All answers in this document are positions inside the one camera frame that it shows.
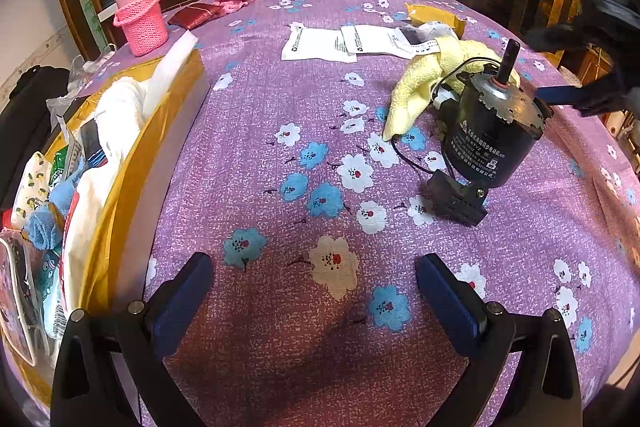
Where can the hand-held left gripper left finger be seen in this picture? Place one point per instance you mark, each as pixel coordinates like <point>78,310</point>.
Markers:
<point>185,297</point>

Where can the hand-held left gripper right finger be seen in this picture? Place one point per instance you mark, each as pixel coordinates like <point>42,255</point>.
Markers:
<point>450,302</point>

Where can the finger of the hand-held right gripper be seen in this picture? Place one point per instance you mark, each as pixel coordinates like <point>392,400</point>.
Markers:
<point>555,38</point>
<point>557,95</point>

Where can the black electric motor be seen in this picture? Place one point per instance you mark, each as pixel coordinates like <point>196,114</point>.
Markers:
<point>495,132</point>

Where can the golden cardboard box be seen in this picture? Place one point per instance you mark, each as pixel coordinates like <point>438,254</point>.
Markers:
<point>150,167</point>

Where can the teal wipes packet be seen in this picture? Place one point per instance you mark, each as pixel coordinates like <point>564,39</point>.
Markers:
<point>50,282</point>

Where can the white towel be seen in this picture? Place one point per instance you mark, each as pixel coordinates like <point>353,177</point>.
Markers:
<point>122,112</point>

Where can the yellow packet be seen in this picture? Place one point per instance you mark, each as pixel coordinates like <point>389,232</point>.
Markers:
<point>435,14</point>

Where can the black and white packet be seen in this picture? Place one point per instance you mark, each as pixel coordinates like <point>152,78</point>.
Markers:
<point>417,38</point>

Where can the yellow towel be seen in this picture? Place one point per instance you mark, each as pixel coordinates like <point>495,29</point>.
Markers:
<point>420,82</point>

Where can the blue towel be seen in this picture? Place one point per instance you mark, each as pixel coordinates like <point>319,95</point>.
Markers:
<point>47,217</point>

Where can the clear zip pouch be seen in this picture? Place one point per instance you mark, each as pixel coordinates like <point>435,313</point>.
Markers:
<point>20,297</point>

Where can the purple floral bedsheet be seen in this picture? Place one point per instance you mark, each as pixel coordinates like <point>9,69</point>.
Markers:
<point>310,187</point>

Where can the green packet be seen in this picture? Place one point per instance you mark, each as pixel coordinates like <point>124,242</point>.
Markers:
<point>64,162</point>

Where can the bee-print white packet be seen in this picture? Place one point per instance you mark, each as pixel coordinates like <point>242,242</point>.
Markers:
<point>32,187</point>

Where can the black bag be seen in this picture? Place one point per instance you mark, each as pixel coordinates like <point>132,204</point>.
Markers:
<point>25,117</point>

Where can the clear plastic bag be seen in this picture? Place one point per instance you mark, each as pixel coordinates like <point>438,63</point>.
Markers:
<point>75,82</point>

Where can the red wallet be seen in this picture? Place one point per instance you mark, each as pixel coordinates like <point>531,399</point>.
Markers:
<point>195,14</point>

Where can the pink mesh basket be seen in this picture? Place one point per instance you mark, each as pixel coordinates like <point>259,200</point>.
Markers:
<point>142,17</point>

